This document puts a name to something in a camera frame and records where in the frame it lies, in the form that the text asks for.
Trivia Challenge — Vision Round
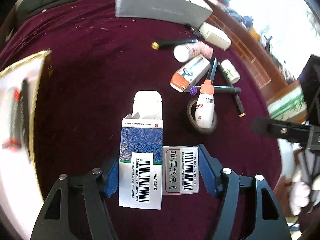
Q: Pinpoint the grey barcode medicine box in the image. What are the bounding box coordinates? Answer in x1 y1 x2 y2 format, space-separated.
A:
162 146 199 196

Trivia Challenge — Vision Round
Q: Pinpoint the blue white medicine box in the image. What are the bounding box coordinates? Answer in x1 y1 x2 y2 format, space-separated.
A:
119 90 163 210

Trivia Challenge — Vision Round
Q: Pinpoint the brown tape roll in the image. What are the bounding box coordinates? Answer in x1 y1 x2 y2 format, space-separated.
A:
186 97 218 134

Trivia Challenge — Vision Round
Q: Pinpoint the orange cap white bottle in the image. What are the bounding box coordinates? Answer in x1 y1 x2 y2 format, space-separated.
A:
195 79 215 129

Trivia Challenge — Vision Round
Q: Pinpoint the purple tip black marker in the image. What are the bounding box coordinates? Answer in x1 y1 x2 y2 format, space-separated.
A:
189 86 241 95

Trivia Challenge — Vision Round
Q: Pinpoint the green label white pill bottle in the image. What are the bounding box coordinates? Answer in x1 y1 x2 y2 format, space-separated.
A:
220 60 240 84

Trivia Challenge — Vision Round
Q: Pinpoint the orange blue ointment box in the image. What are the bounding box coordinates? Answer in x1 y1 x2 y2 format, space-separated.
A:
170 55 210 92

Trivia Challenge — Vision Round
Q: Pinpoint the red label white bottle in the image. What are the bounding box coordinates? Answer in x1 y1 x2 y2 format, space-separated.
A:
173 42 201 63

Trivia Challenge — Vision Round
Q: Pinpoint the black marker yellow end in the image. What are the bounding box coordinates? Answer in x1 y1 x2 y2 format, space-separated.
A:
207 58 218 83

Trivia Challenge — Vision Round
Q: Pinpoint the white gloved hand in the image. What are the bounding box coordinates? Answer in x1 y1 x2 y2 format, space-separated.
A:
289 165 319 216

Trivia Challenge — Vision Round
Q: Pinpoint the black marker orange end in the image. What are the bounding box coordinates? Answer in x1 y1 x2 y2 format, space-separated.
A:
217 63 246 117

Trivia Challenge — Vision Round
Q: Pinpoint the gold rimmed white tray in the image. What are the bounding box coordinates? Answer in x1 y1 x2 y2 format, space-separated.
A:
0 49 53 205

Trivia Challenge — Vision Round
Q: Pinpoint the red striped grey box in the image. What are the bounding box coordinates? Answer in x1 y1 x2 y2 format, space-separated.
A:
1 79 29 152

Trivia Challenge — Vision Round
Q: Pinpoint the small beige box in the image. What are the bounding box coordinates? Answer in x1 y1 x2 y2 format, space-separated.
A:
199 22 232 51

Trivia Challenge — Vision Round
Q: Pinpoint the wooden windowsill cabinet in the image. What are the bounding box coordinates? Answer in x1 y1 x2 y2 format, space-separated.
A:
192 0 308 120

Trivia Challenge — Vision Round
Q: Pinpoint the black pen gold cap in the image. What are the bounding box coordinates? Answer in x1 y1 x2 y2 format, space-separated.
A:
151 39 198 50

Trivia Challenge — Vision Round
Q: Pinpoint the large grey white box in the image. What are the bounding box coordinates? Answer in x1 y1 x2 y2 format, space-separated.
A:
115 0 213 28

